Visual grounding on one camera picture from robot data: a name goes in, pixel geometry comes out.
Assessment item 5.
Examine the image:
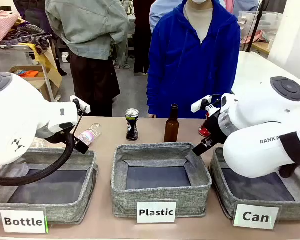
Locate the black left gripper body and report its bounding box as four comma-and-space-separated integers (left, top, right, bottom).
35, 129, 77, 145

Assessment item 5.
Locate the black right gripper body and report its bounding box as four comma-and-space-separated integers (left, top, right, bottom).
204, 110, 229, 146

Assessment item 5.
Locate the red drink can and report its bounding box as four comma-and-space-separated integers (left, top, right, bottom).
198, 112, 212, 138

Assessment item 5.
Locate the clear plastic bottle pink label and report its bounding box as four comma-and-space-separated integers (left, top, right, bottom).
75, 122, 102, 146

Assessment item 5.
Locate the brown glass bottle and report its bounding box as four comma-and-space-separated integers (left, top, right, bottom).
163, 103, 180, 144

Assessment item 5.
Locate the black drink can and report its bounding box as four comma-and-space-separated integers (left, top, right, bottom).
125, 108, 140, 142

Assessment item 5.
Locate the person right forearm blue sleeve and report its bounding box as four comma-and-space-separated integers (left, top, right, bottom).
146, 72, 163, 119

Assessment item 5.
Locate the person left forearm blue sleeve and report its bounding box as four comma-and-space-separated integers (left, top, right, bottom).
226, 57, 242, 95

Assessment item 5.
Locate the grey fabric basket bottle label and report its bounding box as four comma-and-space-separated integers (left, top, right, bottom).
0, 147, 99, 225

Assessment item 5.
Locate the grey fabric basket can label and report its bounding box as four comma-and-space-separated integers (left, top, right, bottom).
209, 146, 300, 222

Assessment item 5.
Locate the grey fabric basket plastic label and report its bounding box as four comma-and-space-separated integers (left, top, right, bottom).
110, 142, 213, 219

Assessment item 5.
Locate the white Can label card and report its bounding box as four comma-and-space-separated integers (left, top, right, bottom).
232, 203, 281, 231

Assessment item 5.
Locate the white table leg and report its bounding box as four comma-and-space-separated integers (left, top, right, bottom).
42, 44, 62, 103

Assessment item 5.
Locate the open cardboard box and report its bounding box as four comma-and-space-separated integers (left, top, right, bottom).
8, 64, 64, 103

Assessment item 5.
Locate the person in blue hoodie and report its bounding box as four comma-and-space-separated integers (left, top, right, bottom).
146, 0, 242, 119

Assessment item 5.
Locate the orange item in box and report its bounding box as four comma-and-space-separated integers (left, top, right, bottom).
16, 70, 40, 78

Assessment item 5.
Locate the white Plastic label card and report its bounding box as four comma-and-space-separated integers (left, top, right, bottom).
136, 201, 178, 224

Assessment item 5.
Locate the white Bottle label card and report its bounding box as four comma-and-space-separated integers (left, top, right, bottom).
0, 207, 48, 235

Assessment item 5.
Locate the dark patterned cloth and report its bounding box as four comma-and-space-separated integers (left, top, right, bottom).
1, 23, 53, 56

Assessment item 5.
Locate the person in grey jacket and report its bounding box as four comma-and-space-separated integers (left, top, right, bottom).
44, 0, 131, 118

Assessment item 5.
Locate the black slanted pole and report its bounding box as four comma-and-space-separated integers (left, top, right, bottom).
245, 0, 266, 53

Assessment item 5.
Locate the clear plastic storage box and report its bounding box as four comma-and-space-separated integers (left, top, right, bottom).
236, 10, 284, 39

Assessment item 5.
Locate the pink checked cloth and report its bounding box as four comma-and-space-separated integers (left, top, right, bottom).
0, 9, 21, 46

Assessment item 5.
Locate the person in light blue shirt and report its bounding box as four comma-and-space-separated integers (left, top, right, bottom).
148, 0, 188, 34

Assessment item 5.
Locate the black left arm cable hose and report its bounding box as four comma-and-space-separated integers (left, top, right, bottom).
0, 133, 76, 186

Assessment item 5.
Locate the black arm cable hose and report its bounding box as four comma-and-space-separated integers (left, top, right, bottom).
278, 131, 300, 179
0, 133, 76, 186

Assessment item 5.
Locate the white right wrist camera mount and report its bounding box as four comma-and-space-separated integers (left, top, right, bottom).
190, 94, 213, 113

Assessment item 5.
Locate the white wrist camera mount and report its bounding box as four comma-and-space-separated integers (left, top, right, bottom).
69, 95, 92, 114
190, 94, 213, 113

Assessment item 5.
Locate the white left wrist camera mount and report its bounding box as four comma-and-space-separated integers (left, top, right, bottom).
69, 95, 92, 114

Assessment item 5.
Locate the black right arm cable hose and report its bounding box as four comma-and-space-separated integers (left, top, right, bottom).
278, 131, 300, 179

